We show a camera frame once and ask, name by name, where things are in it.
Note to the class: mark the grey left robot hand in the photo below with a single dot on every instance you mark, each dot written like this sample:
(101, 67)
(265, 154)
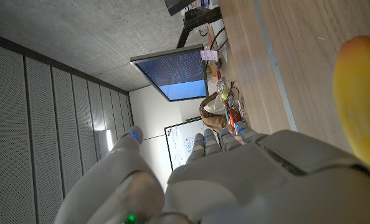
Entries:
(250, 186)

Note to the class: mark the yellow toy banana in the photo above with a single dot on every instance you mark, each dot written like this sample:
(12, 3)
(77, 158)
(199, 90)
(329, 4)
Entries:
(359, 99)

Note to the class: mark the white plastic bag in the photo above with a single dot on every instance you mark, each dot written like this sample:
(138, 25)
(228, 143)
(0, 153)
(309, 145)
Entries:
(215, 107)

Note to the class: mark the computer monitor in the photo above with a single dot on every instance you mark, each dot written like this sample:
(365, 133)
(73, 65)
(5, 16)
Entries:
(175, 74)

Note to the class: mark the pink sticky note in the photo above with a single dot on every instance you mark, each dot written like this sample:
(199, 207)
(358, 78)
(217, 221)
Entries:
(209, 55)

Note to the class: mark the whiteboard with black frame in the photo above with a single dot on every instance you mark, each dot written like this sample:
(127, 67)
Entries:
(180, 146)

